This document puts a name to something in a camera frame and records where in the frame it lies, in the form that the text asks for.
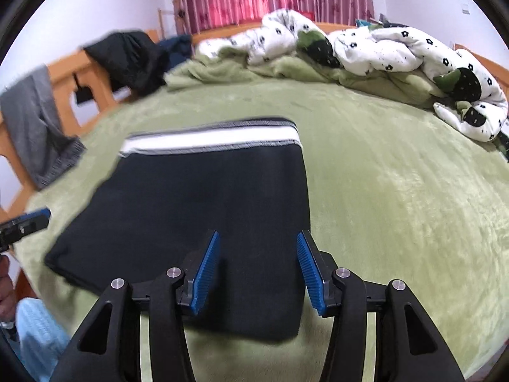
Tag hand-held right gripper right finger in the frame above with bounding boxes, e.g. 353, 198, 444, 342
296, 231, 466, 382

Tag wooden coat rack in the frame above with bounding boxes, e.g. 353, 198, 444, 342
158, 8, 187, 43

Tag dark blue cloth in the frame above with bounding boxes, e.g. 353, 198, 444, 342
157, 34, 194, 73

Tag black pants with white stripe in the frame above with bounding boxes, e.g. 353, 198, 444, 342
44, 117, 312, 343

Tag green plush bed sheet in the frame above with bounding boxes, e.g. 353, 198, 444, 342
14, 67, 509, 382

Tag wooden bed frame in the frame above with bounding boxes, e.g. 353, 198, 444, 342
0, 22, 509, 223

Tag person's light blue trouser leg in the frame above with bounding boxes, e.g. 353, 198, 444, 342
15, 298, 71, 382

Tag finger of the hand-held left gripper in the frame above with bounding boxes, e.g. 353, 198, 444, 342
0, 207, 52, 254

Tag small black hanging cloth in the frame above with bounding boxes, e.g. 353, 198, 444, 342
73, 85, 96, 107

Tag black jacket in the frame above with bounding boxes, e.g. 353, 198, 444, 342
83, 30, 168, 97

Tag grey garment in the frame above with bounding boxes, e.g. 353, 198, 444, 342
0, 66, 87, 190

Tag white flower-print quilt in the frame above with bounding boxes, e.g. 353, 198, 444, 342
165, 8, 509, 154

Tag person's left hand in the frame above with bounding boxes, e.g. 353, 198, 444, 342
0, 255, 17, 319

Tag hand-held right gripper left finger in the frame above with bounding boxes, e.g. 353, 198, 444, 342
50, 231, 222, 382

